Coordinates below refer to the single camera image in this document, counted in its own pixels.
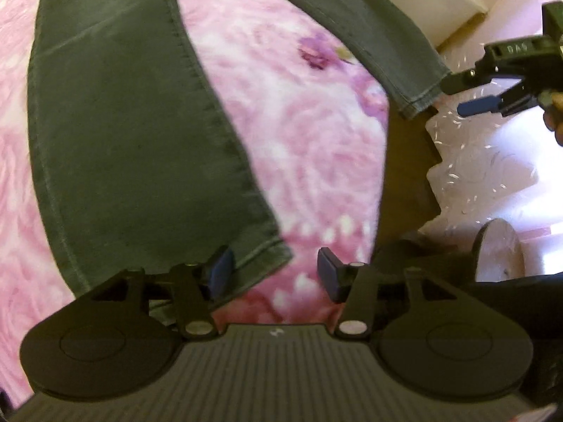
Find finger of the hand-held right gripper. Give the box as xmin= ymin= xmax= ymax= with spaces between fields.
xmin=441 ymin=68 xmax=524 ymax=96
xmin=457 ymin=83 xmax=543 ymax=117

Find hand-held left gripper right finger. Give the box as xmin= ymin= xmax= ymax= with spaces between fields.
xmin=317 ymin=247 xmax=478 ymax=340

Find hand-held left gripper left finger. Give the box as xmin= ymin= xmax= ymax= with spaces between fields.
xmin=90 ymin=245 xmax=235 ymax=340

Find dark grey pants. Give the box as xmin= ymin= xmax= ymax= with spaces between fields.
xmin=27 ymin=0 xmax=450 ymax=313

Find white speckled foam mat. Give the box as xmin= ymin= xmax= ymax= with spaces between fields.
xmin=418 ymin=0 xmax=563 ymax=282

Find pink floral blanket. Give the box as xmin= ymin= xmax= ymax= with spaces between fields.
xmin=0 ymin=0 xmax=390 ymax=405

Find round wooden stool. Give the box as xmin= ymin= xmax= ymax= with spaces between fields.
xmin=472 ymin=218 xmax=523 ymax=283

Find person's right hand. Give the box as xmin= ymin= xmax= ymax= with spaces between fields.
xmin=542 ymin=92 xmax=563 ymax=147

